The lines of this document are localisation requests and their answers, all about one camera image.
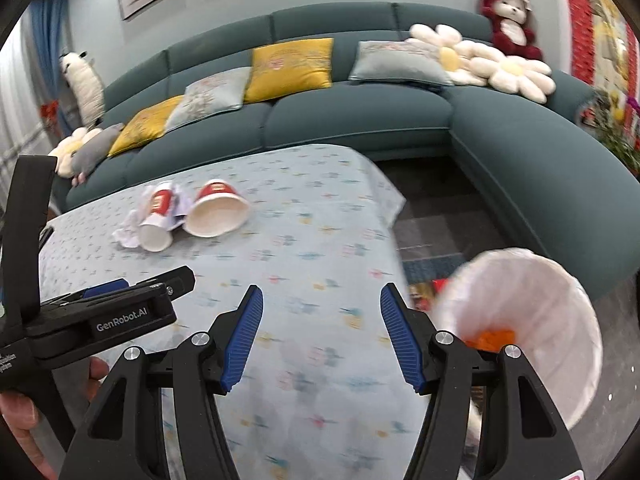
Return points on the red curtain tie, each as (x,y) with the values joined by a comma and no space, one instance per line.
(48,109)

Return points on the white sheer curtain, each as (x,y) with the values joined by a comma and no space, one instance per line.
(20,110)

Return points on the grey plush toy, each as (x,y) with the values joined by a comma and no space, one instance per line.
(95,152)

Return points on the teal fabric sofa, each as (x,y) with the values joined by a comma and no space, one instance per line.
(360,120)

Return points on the long white plush toy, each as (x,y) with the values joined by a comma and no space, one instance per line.
(85,90)

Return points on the black clip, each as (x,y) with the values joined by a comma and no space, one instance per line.
(47,234)

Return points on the small yellow embroidered cushion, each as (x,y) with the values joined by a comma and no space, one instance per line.
(145,125)

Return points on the white daisy flower cushion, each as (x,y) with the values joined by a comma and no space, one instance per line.
(440,40)
(65,147)
(520,80)

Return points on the blue rug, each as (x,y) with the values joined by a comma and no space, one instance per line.
(425,265)

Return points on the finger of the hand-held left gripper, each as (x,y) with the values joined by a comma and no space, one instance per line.
(107,288)
(177,280)

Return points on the red and white paper cup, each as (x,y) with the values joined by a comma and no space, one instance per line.
(155,235)
(215,215)

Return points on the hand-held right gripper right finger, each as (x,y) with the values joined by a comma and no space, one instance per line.
(400,340)

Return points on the red monkey plush toy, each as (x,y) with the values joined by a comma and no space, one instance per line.
(510,25)

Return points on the floral light blue tablecloth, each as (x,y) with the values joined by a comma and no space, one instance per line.
(310,260)

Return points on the green potted plant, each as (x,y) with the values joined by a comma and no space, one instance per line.
(615,135)

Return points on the large yellow embroidered cushion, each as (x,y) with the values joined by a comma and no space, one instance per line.
(290,67)

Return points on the white lined waste bin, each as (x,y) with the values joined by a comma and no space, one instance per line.
(525,300)

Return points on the person's left hand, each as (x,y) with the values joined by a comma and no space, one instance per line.
(22,425)

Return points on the blue curtain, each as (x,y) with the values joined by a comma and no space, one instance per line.
(50,35)

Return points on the orange plastic bag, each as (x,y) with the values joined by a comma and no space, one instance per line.
(492,340)

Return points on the red bordered wall mural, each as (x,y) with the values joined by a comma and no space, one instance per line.
(582,35)

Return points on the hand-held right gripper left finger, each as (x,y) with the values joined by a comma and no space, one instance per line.
(242,340)

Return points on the light blue embroidered cushion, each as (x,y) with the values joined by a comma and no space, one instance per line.
(212,95)
(395,62)

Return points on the white tissue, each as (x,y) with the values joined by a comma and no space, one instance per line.
(127,235)

